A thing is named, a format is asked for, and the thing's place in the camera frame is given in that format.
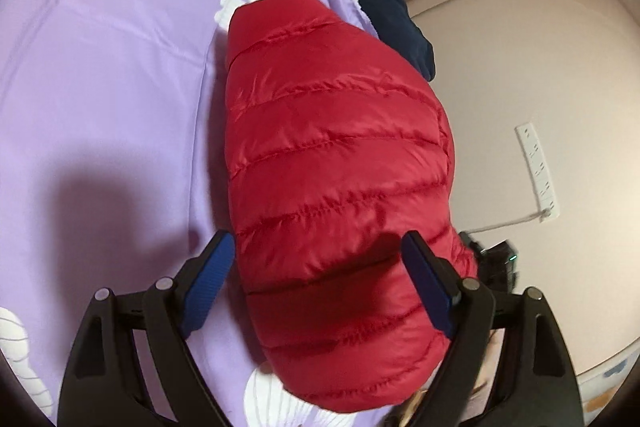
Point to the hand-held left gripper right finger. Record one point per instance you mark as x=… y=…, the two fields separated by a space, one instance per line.
x=427 y=282

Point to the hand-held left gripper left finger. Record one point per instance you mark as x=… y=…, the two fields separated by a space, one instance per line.
x=210 y=277

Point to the red puffer jacket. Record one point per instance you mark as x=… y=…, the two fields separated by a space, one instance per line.
x=330 y=147

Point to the person's right forearm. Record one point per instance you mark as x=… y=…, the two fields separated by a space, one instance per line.
x=495 y=367

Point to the white power strip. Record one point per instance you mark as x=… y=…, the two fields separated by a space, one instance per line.
x=539 y=172

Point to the pale printed object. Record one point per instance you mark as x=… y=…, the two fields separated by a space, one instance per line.
x=605 y=382

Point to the purple floral bed sheet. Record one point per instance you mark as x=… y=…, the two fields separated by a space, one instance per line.
x=115 y=82

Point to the navy blue garment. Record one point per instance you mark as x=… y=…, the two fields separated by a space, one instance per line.
x=395 y=17

